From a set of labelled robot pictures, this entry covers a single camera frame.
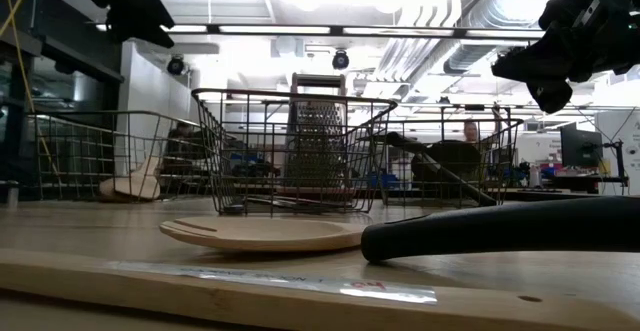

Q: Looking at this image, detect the pink-handled box grater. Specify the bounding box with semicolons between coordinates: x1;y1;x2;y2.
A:
284;73;351;197

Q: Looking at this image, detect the person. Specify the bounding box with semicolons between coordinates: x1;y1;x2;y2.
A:
462;119;482;145

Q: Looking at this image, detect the black slotted spatula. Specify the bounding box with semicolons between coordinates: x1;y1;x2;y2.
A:
384;130;501;207

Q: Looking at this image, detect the wooden spork small label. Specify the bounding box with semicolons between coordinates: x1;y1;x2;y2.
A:
158;214;370;253

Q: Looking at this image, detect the white board panel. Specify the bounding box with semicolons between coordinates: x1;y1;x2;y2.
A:
594;109;640;196

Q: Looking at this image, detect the black office desk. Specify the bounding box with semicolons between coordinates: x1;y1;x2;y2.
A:
537;163;630;188

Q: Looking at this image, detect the black computer monitor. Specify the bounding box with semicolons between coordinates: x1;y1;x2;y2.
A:
559;122;604;169

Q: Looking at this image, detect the silver ventilation duct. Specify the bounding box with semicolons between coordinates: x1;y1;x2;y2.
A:
442;0;546;75

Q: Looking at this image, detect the copper wire basket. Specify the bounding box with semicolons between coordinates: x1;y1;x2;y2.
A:
191;88;400;217
382;117;525;208
27;109;217;204

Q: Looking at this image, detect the yellow extension cable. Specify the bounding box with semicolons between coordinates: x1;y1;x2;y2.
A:
0;0;62;187

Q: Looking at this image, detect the black ceiling spotlight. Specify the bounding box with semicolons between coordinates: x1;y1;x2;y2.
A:
331;49;351;71
166;54;187;77

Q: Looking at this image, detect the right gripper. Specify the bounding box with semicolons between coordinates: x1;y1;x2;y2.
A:
493;0;640;115

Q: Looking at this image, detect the long ceiling light strip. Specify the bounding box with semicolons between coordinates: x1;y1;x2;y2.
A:
94;23;546;40

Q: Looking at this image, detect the wooden spatula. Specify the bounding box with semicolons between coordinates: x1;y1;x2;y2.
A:
130;156;162;182
98;174;162;203

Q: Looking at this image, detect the black handle foreground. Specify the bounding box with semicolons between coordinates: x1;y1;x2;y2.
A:
360;194;640;265

